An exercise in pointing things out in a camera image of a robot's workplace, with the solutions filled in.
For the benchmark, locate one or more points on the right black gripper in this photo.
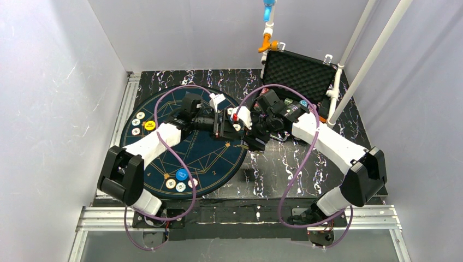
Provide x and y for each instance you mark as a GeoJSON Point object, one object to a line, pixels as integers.
{"type": "Point", "coordinates": [258, 134]}

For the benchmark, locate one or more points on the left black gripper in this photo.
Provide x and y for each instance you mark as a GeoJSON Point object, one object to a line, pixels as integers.
{"type": "Point", "coordinates": [220, 124]}

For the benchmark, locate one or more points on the orange pipe clamp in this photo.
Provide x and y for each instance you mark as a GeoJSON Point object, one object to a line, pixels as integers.
{"type": "Point", "coordinates": [268, 44]}

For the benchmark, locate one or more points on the aluminium rail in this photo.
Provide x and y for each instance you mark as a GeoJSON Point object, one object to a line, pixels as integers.
{"type": "Point", "coordinates": [242, 221]}
{"type": "Point", "coordinates": [126, 107]}

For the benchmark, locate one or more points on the round dark blue poker mat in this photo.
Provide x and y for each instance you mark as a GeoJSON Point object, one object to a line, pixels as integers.
{"type": "Point", "coordinates": [212, 162]}

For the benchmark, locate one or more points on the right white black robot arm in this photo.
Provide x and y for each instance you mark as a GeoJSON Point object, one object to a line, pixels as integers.
{"type": "Point", "coordinates": [363, 169]}

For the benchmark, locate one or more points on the aluminium rail left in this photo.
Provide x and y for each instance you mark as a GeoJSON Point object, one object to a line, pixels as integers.
{"type": "Point", "coordinates": [126, 107]}

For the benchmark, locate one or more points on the orange poker chip stack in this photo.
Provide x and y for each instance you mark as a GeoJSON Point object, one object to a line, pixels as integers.
{"type": "Point", "coordinates": [135, 131]}

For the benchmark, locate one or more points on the light blue poker chip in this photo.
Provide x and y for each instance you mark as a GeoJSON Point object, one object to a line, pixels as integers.
{"type": "Point", "coordinates": [180, 187]}

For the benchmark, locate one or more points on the aluminium rail front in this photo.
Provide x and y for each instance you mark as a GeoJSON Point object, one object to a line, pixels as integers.
{"type": "Point", "coordinates": [242, 221]}

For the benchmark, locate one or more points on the yellow big blind button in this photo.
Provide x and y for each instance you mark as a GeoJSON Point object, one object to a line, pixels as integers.
{"type": "Point", "coordinates": [150, 125]}

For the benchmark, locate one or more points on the green chip row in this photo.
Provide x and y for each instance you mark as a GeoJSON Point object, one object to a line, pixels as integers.
{"type": "Point", "coordinates": [288, 101]}

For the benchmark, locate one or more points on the red white poker chip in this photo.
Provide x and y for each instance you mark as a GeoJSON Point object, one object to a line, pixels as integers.
{"type": "Point", "coordinates": [193, 183]}

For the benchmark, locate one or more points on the blue small blind button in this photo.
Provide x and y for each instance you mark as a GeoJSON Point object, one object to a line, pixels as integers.
{"type": "Point", "coordinates": [181, 175]}

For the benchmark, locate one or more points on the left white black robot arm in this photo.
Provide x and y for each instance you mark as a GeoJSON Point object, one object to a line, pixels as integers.
{"type": "Point", "coordinates": [122, 175]}

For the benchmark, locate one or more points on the black poker chip case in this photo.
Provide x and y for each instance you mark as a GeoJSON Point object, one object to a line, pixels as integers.
{"type": "Point", "coordinates": [295, 76]}

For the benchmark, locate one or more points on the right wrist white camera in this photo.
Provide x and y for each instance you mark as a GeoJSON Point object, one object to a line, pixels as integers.
{"type": "Point", "coordinates": [243, 115]}

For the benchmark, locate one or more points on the light blue chip row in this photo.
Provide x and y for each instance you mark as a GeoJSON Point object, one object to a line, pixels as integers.
{"type": "Point", "coordinates": [304, 103]}

